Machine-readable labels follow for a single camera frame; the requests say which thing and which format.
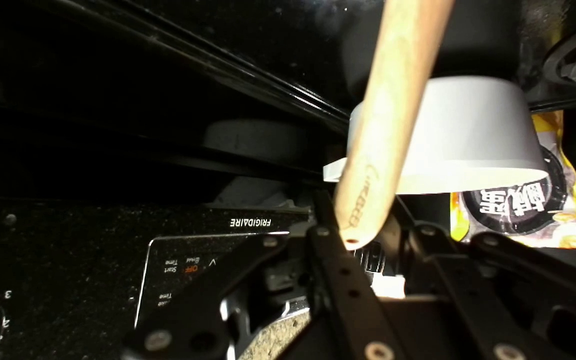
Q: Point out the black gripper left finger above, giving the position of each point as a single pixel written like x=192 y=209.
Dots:
x=220 y=312

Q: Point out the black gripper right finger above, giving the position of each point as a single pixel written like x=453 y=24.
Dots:
x=488 y=298

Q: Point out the wooden spoon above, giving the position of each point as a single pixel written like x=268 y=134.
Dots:
x=408 y=40

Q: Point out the black electric stove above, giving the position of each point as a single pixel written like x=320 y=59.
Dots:
x=141 y=140

